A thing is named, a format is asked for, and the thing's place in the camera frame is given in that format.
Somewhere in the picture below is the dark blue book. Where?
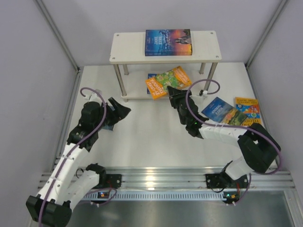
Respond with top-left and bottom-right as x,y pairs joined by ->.
101,105 -> 119,132

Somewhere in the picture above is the orange treehouse book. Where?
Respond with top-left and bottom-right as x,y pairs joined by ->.
234,97 -> 262,127
145,66 -> 192,100

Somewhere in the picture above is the blue 91-Storey Treehouse book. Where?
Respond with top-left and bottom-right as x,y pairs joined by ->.
147,73 -> 157,95

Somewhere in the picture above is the Animal Farm book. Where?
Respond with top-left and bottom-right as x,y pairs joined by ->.
202,97 -> 247,126

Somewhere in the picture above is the Jane Eyre book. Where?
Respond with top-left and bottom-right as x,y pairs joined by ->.
144,29 -> 193,56

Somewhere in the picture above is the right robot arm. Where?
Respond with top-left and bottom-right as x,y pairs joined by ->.
168,86 -> 281,183

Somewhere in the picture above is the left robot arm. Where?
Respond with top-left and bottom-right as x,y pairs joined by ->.
26,97 -> 131,227

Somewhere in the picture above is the white two-tier shelf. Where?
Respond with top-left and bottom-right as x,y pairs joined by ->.
109,29 -> 222,101

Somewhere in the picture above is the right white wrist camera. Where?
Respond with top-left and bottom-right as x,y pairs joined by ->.
191,90 -> 208,100

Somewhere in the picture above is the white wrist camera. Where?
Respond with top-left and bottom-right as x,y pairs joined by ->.
191,90 -> 208,100
84,89 -> 100,102

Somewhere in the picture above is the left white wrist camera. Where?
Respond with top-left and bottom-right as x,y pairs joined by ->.
84,89 -> 100,102

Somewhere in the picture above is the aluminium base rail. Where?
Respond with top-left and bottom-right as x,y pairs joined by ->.
37,166 -> 296,191

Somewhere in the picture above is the perforated cable tray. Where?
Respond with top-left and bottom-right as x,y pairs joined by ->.
82,191 -> 238,201

